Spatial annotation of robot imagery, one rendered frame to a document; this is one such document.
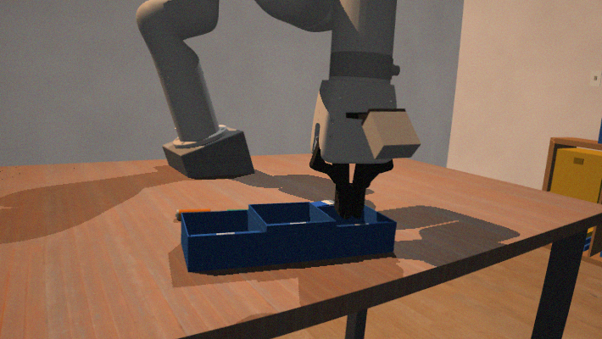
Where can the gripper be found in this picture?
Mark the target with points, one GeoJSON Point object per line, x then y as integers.
{"type": "Point", "coordinates": [342, 141]}

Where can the dark blue rack of bins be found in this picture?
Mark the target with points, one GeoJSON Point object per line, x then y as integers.
{"type": "Point", "coordinates": [280, 233]}

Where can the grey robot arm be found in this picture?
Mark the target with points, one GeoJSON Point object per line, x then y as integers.
{"type": "Point", "coordinates": [362, 46]}

